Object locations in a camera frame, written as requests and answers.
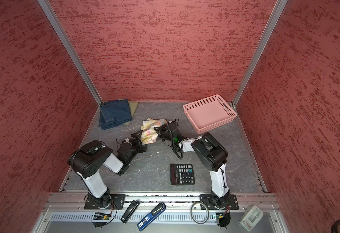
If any grey plastic dispenser box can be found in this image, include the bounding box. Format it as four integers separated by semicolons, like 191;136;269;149
239;205;264;232

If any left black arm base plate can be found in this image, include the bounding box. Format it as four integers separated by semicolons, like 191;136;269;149
84;193;126;210

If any pastel patterned cloth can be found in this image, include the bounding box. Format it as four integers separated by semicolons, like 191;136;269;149
140;118;167;145

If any black desk calculator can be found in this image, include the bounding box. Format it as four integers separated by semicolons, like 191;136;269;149
170;164;195;186

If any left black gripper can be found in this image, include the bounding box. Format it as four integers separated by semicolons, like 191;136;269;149
126;130;147;164

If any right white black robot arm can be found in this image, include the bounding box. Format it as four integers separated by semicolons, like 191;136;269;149
154;121;231;209

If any grey coiled cable ring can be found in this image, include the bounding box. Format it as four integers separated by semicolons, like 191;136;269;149
190;202;210;225

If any pink plastic basket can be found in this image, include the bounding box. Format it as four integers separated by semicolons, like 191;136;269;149
183;94;238;135

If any small circuit board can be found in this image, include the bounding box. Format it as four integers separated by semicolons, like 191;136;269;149
93;213;111;221
215;213;231;228

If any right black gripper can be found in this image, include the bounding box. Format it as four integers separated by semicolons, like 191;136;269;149
154;124;175;143

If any blue black stapler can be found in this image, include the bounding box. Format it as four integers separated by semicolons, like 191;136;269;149
137;203;166;232

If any olive green skirt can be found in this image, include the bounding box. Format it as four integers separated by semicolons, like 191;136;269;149
128;101;139;119

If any right small circuit board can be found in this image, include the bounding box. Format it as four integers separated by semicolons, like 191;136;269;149
215;213;231;228

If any left small circuit board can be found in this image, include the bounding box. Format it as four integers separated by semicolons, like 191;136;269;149
93;213;111;221

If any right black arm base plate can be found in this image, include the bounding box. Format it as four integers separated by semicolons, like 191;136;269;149
200;194;239;210

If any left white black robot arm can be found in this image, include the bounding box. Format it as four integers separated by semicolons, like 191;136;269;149
68;131;147;209

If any blue denim skirt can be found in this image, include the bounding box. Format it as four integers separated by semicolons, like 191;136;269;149
99;100;132;130

